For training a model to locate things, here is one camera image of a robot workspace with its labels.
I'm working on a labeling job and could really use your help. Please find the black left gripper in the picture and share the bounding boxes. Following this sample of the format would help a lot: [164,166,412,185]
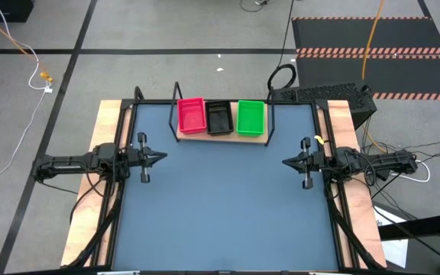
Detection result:
[127,131,168,184]

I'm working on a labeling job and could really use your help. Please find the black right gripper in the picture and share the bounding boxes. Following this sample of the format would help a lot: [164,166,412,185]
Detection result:
[281,136,334,190]

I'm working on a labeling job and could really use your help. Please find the red plastic slotted basket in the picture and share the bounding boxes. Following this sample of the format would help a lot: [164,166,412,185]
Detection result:
[176,97,208,135]

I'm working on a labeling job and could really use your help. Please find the green plastic slotted basket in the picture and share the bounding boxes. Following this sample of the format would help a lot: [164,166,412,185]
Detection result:
[236,99,266,138]

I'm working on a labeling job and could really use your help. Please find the black plastic slotted basket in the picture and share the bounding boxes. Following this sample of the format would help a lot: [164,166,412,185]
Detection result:
[205,99,235,137]

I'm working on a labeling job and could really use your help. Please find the blue-grey table mat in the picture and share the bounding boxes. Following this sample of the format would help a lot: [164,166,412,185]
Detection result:
[112,103,339,271]

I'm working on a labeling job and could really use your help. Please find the black perforated computer case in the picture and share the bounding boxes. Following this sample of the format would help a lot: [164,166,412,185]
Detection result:
[280,82,378,130]

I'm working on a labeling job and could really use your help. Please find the white paper sheet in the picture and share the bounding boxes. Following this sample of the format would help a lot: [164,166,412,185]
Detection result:
[372,205,410,268]

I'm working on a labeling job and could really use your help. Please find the black furniture edge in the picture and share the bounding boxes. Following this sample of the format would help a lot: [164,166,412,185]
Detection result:
[378,212,440,275]

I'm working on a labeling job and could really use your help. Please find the black floor mat orange stripes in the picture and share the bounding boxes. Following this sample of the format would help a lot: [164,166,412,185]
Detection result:
[291,16,440,101]

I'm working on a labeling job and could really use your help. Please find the black box on floor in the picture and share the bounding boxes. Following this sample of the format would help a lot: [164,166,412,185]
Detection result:
[0,0,34,23]

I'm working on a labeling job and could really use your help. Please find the black metal table frame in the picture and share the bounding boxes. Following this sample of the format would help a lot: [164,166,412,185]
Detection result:
[61,86,387,275]

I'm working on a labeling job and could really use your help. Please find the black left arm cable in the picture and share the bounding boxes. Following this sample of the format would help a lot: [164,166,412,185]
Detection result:
[84,167,129,188]

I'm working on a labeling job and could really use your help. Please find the long black cable with coil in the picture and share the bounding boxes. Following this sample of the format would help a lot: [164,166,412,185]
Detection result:
[267,0,298,93]

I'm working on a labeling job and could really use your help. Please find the white floor cable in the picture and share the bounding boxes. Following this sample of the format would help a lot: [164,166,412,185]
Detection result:
[0,0,53,190]

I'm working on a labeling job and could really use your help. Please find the short white cable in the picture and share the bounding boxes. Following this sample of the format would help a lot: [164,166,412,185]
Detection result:
[390,160,432,183]

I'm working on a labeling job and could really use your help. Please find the orange floor cable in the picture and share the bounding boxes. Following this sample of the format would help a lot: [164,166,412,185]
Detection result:
[0,4,54,83]

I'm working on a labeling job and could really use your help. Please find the black floor cable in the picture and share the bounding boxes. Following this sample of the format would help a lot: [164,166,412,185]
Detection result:
[372,208,440,267]

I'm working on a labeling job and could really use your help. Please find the yellow cable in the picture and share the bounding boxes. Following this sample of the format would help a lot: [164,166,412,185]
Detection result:
[361,0,386,81]

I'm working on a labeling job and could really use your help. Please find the thin black cable loop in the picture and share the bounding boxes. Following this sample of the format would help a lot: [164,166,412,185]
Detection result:
[238,0,273,13]

